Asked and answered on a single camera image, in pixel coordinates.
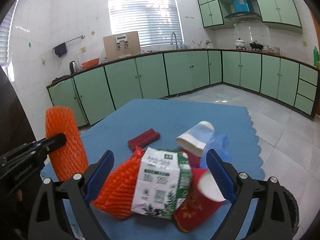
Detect green lower kitchen cabinets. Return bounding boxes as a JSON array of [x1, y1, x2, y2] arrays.
[[47, 49, 319, 127]]

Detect range hood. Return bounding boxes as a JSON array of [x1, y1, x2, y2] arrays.
[[225, 12, 262, 23]]

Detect chrome sink faucet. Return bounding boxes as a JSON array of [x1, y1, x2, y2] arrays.
[[171, 32, 178, 50]]

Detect brown cardboard box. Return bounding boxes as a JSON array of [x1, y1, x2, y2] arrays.
[[103, 31, 141, 62]]

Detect red paper cup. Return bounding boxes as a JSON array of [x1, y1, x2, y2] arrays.
[[174, 168, 226, 232]]

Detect white blue paper cup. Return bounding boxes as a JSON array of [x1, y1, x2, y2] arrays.
[[176, 121, 214, 157]]

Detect white cooking pot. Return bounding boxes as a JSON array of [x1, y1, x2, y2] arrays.
[[235, 38, 246, 50]]

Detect black electric kettle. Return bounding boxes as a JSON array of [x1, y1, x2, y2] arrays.
[[69, 61, 78, 74]]

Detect metal towel rail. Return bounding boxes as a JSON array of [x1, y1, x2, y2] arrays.
[[65, 35, 85, 43]]

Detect blue plastic bag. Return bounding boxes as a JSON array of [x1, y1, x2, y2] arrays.
[[199, 134, 231, 169]]

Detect green plastic bottle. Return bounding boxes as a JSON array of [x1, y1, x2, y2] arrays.
[[313, 47, 319, 68]]

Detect black wok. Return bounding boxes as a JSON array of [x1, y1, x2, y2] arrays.
[[249, 41, 264, 51]]

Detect dark towel on rail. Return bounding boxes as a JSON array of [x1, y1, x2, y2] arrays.
[[53, 42, 67, 57]]

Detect green white paper carton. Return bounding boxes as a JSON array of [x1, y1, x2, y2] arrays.
[[131, 147, 193, 219]]

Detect orange plastic basin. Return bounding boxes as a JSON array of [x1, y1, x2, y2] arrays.
[[81, 58, 100, 69]]

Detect blue box above hood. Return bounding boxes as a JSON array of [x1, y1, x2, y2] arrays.
[[233, 0, 251, 12]]

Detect white window blinds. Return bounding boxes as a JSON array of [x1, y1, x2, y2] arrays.
[[108, 0, 184, 47]]

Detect black trash bin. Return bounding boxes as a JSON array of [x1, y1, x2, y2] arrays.
[[281, 186, 299, 237]]

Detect dark red flat box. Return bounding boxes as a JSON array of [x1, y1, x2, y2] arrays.
[[127, 128, 161, 151]]

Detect orange foam fruit net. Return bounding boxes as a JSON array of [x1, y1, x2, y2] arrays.
[[45, 106, 88, 181]]

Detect blue foam floor mat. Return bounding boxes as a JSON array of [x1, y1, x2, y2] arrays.
[[81, 99, 265, 239]]

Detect green upper wall cabinets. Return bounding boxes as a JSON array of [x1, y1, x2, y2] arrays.
[[197, 0, 303, 34]]

